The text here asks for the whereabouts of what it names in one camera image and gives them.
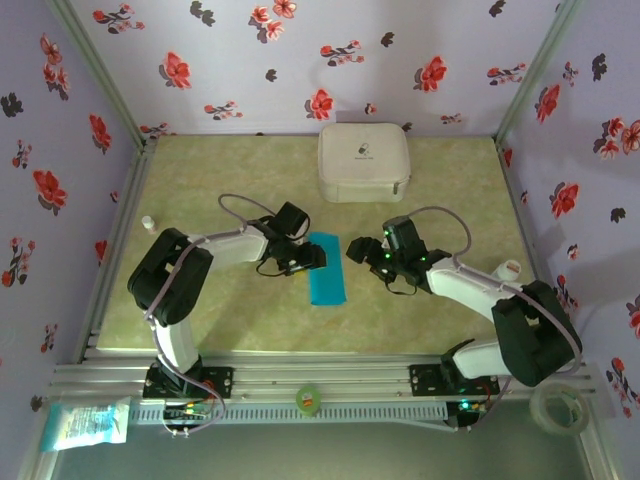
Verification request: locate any blue cloth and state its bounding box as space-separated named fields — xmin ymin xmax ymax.
xmin=307 ymin=231 xmax=349 ymax=307

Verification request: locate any white zippered medicine case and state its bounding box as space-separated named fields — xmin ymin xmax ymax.
xmin=317 ymin=122 xmax=413 ymax=205

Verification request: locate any white bottle orange label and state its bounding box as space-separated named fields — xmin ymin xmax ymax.
xmin=487 ymin=259 xmax=521 ymax=282

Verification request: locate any small green tape roll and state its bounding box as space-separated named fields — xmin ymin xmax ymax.
xmin=294 ymin=383 xmax=322 ymax=417

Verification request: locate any clear tape roll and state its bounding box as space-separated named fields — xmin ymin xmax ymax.
xmin=529 ymin=383 xmax=590 ymax=437

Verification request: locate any blue white wipes packet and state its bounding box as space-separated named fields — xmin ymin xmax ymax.
xmin=40 ymin=397 xmax=132 ymax=454

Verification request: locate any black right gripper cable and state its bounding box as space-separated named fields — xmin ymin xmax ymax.
xmin=384 ymin=279 xmax=419 ymax=297

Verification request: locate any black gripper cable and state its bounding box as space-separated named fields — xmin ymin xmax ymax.
xmin=384 ymin=279 xmax=419 ymax=297
xmin=254 ymin=257 xmax=284 ymax=278

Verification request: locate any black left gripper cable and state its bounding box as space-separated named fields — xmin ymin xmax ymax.
xmin=254 ymin=257 xmax=284 ymax=278

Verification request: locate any lavender left arm cable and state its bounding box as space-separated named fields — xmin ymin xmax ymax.
xmin=142 ymin=193 xmax=277 ymax=439

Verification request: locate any lavender arm cable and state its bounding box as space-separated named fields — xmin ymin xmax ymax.
xmin=407 ymin=206 xmax=585 ymax=434
xmin=142 ymin=193 xmax=277 ymax=439

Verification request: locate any lavender right arm cable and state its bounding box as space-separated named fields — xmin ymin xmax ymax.
xmin=407 ymin=206 xmax=585 ymax=434

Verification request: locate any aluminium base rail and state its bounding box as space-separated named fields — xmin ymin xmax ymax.
xmin=48 ymin=351 xmax=604 ymax=402

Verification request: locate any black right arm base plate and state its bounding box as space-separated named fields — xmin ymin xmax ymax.
xmin=408 ymin=363 xmax=501 ymax=399

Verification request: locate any aluminium side rail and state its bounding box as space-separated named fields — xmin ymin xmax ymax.
xmin=494 ymin=138 xmax=577 ymax=360
xmin=73 ymin=139 xmax=157 ymax=362

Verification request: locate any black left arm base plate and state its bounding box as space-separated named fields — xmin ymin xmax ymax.
xmin=143 ymin=366 xmax=235 ymax=400

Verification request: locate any grey slotted cable duct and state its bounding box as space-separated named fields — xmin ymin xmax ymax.
xmin=128 ymin=399 xmax=449 ymax=426

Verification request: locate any aluminium corner post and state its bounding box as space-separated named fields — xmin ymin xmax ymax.
xmin=43 ymin=0 xmax=151 ymax=147
xmin=493 ymin=0 xmax=587 ymax=144

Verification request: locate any aluminium frame leg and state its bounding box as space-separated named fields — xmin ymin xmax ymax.
xmin=578 ymin=424 xmax=624 ymax=480
xmin=17 ymin=447 xmax=57 ymax=480

